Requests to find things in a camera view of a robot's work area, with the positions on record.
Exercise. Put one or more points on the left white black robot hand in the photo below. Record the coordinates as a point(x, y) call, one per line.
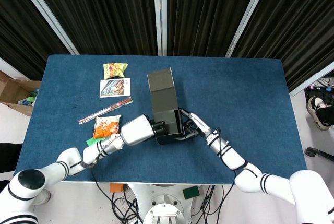
point(135, 131)

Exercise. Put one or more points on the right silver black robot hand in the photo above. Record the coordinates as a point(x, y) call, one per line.
point(201, 126)

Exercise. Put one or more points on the black box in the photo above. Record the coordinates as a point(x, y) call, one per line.
point(164, 98)

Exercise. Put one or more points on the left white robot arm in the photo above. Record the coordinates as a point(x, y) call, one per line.
point(26, 184)

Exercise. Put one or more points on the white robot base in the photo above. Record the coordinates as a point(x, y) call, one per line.
point(164, 203)

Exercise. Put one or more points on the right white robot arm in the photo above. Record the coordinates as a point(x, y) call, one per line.
point(308, 187)

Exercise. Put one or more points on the blue carpeted table top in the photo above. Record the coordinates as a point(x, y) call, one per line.
point(208, 85)

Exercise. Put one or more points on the brown cardboard box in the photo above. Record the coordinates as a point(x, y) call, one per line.
point(13, 91)

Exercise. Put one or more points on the orange white snack bag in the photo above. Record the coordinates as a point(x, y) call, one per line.
point(105, 127)

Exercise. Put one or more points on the red chopsticks in clear wrapper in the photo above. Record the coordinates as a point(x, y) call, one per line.
point(105, 110)

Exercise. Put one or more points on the green sachet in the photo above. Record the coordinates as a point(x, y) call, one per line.
point(91, 141)

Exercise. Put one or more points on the printed picture card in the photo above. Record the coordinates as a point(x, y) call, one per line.
point(114, 87)

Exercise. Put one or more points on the orange block under table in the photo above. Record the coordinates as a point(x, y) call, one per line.
point(116, 188)

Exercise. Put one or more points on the yellow green snack bag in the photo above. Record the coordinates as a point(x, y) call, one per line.
point(114, 70)

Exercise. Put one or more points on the green block under table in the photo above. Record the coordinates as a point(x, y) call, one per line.
point(191, 192)

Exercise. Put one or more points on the black pleated curtain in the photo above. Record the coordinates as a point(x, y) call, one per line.
point(203, 12)
point(295, 20)
point(104, 12)
point(18, 30)

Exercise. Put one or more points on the black chair caster leg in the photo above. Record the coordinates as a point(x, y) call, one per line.
point(311, 152)

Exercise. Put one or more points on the black white sneaker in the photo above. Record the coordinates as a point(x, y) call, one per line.
point(319, 114)

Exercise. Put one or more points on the black electronic device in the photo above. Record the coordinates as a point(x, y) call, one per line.
point(317, 96)

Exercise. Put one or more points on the white partition frame post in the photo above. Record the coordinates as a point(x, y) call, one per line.
point(44, 10)
point(313, 79)
point(248, 15)
point(10, 68)
point(159, 12)

